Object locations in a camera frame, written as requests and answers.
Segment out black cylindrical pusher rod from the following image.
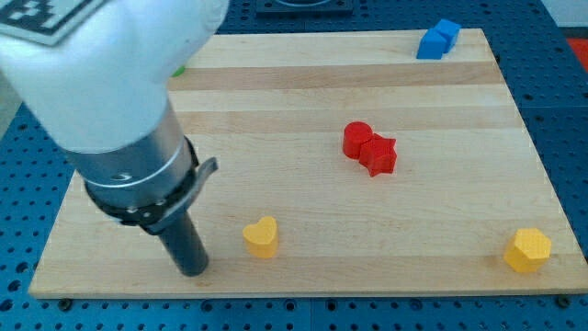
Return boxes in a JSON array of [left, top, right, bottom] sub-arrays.
[[158, 212, 209, 277]]

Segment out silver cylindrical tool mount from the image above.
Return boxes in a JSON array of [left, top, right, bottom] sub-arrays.
[[66, 105, 219, 234]]

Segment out yellow heart block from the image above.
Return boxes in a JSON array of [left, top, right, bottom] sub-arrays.
[[242, 216, 279, 258]]

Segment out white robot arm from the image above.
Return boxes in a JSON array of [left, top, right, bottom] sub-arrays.
[[1, 0, 230, 276]]

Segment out green block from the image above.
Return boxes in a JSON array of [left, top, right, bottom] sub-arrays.
[[172, 65, 186, 77]]

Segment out black white fiducial tag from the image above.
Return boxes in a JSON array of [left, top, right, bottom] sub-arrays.
[[1, 0, 105, 46]]

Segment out red cylinder block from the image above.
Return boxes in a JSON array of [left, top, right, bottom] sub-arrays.
[[342, 121, 373, 159]]

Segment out red star block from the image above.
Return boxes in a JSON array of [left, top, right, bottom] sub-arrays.
[[359, 133, 397, 177]]

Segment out wooden board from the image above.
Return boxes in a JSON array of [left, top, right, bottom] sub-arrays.
[[29, 29, 587, 299]]

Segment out blue cube block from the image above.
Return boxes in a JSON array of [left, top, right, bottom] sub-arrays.
[[416, 29, 447, 60]]

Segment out blue angular block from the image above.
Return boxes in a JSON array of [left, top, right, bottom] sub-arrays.
[[434, 18, 461, 53]]

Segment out yellow hexagon block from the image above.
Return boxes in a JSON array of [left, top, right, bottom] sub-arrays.
[[503, 228, 552, 273]]

